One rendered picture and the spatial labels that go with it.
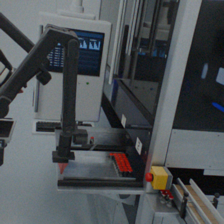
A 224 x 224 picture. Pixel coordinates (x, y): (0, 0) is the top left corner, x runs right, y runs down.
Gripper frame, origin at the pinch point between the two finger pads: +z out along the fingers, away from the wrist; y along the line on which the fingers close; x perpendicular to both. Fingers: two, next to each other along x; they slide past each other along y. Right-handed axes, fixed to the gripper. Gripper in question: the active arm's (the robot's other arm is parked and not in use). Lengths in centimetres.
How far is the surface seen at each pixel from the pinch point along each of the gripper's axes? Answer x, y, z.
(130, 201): -1.3, 36.3, 14.9
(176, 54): -13, 39, -62
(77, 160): 15.0, 9.2, 1.9
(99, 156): 19.4, 21.6, 1.4
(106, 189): -10.2, 20.0, 2.1
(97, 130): 53, 26, 1
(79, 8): 93, 9, -71
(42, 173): 148, -3, 90
